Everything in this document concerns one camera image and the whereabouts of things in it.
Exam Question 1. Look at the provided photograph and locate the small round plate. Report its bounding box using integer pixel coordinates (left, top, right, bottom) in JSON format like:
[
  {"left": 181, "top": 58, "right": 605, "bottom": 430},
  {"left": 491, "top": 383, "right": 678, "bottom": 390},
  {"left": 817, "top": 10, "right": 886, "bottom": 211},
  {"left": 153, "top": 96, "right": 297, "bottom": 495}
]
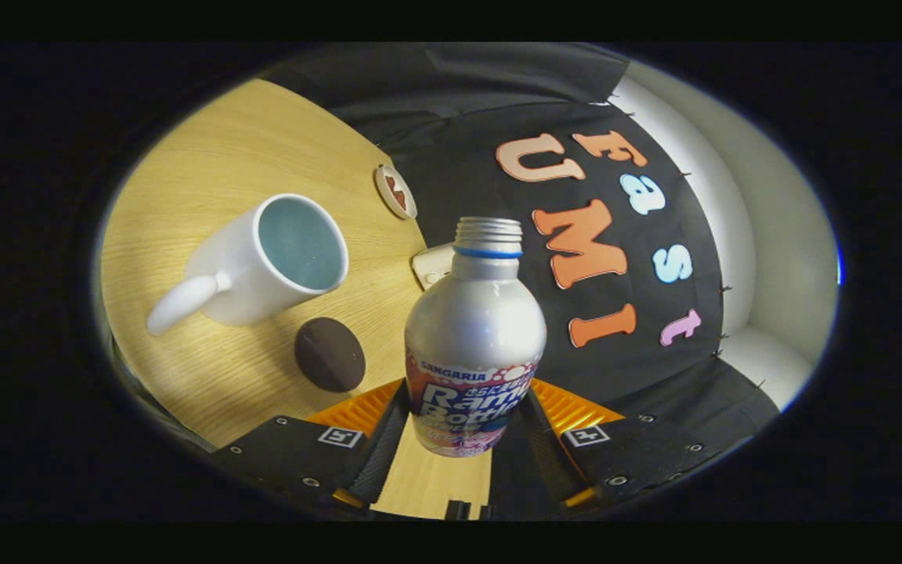
[{"left": 375, "top": 164, "right": 419, "bottom": 220}]

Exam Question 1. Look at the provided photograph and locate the white cup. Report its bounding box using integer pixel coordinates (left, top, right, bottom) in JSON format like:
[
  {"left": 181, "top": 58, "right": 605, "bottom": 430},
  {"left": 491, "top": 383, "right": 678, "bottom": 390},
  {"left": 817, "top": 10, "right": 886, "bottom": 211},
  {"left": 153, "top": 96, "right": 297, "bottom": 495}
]
[{"left": 146, "top": 193, "right": 350, "bottom": 336}]

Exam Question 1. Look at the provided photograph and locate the white toaster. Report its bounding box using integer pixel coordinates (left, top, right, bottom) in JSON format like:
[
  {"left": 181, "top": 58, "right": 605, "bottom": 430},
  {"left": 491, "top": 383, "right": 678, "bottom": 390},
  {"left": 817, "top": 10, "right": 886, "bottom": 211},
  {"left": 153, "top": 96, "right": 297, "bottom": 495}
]
[{"left": 411, "top": 242, "right": 456, "bottom": 291}]

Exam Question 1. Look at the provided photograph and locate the black backdrop cloth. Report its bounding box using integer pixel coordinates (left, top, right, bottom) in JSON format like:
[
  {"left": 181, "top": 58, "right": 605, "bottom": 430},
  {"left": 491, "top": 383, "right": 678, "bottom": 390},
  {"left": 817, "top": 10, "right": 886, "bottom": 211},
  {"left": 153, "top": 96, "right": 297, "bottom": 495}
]
[{"left": 263, "top": 43, "right": 781, "bottom": 519}]

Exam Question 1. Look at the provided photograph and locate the wooden table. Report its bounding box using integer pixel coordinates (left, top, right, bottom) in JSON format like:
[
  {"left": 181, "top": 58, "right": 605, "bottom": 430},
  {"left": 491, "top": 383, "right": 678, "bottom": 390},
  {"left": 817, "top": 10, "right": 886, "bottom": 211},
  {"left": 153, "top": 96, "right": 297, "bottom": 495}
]
[{"left": 100, "top": 78, "right": 492, "bottom": 519}]

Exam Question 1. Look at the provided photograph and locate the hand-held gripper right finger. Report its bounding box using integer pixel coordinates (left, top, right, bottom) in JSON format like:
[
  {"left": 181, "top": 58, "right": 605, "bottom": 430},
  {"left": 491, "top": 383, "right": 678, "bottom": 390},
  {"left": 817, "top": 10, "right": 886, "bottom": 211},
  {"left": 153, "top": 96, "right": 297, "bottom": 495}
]
[{"left": 518, "top": 378, "right": 722, "bottom": 510}]

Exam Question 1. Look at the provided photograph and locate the dark round coaster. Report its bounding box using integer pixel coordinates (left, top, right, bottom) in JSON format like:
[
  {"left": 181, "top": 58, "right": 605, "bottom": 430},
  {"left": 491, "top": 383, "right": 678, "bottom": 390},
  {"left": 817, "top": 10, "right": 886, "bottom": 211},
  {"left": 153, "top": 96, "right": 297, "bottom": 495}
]
[{"left": 294, "top": 316, "right": 367, "bottom": 393}]

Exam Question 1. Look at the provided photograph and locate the silver juice bottle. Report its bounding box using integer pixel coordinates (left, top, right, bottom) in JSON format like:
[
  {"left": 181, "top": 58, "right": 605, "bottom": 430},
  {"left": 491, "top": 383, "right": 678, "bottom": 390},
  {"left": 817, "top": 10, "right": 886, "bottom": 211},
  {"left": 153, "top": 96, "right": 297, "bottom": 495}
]
[{"left": 404, "top": 217, "right": 547, "bottom": 458}]

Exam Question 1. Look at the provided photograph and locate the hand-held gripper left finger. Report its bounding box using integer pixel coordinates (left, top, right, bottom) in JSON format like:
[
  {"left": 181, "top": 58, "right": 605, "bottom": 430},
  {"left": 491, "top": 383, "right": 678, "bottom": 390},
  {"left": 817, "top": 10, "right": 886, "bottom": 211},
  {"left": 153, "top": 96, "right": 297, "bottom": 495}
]
[{"left": 212, "top": 378, "right": 413, "bottom": 510}]

